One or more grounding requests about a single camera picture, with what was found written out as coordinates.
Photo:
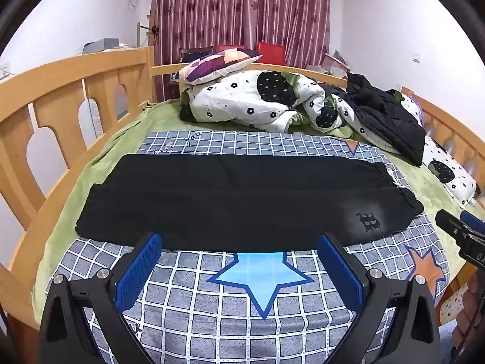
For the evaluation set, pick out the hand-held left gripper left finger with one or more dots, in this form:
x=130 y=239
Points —
x=138 y=273

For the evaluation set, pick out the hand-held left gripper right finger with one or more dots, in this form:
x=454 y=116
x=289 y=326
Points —
x=341 y=273

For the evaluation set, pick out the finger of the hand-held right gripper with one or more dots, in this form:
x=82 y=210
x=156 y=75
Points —
x=451 y=227
x=473 y=222

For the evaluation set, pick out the black pants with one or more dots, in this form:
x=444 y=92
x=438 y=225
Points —
x=227 y=197

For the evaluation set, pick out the person's right hand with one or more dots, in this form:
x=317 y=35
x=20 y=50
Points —
x=471 y=311

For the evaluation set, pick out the white floral pillow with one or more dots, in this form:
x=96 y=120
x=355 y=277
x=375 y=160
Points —
x=451 y=174

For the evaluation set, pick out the beige star-print cloth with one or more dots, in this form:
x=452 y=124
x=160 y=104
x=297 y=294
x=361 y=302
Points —
x=452 y=305

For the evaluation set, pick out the grey grid star blanket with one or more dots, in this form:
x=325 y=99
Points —
x=212 y=311

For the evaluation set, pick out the green bed sheet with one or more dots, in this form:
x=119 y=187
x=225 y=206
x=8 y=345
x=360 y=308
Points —
x=94 y=167

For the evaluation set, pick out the black jacket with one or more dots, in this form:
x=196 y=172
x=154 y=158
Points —
x=382 y=121

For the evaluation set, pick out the white ribbed panel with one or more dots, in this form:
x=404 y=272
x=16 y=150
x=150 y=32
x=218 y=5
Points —
x=95 y=115

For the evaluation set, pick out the white floral quilt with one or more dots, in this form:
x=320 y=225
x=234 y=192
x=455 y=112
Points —
x=235 y=98

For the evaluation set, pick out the pink cardboard box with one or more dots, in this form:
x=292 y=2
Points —
x=335 y=64

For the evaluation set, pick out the purple patchwork pillow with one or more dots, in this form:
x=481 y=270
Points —
x=216 y=64

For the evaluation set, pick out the dark wooden chair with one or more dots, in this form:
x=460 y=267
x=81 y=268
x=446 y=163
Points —
x=195 y=54

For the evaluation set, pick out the grey box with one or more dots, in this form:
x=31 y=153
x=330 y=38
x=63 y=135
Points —
x=104 y=44

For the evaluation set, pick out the red chair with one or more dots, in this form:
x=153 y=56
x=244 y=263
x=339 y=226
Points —
x=271 y=53

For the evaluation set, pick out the wooden coat rack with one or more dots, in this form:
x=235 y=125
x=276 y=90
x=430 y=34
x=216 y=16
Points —
x=146 y=30

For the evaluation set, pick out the maroon striped curtain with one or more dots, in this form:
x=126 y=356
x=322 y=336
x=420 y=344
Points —
x=242 y=7

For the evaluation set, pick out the white wall switch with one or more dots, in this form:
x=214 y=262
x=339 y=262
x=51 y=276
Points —
x=416 y=58

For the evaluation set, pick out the wooden bed frame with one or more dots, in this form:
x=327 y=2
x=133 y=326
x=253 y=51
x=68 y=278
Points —
x=57 y=110

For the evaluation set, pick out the white wall socket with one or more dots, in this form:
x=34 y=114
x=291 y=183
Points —
x=4 y=71

